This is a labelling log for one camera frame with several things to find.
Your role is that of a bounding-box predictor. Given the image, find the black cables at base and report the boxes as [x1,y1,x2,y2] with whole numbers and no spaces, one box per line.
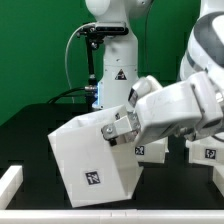
[46,87,96,106]

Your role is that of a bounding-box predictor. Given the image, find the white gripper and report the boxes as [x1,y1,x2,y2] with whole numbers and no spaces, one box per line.
[101,81,205,148]

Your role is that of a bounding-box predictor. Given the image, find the grey camera cable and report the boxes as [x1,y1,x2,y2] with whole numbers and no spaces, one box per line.
[64,22,96,104]

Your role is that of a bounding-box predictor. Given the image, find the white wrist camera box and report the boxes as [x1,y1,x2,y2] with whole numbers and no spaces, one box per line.
[128,75,162,107]

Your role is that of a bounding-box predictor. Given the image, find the white drawer box right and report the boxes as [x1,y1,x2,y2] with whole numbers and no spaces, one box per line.
[185,137,224,166]

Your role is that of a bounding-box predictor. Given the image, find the white drawer box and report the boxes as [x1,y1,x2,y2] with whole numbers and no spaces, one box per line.
[135,138,169,163]
[185,137,224,166]

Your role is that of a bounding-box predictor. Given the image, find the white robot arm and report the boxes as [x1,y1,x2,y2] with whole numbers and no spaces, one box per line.
[85,0,224,145]

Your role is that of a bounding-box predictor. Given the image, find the black camera on stand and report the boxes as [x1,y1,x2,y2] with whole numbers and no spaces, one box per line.
[76,22,129,105]

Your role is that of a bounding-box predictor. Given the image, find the white drawer box middle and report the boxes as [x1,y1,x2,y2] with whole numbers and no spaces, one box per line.
[135,138,169,163]

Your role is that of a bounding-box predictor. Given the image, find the large white drawer housing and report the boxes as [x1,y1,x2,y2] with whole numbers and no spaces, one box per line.
[48,106,143,207]

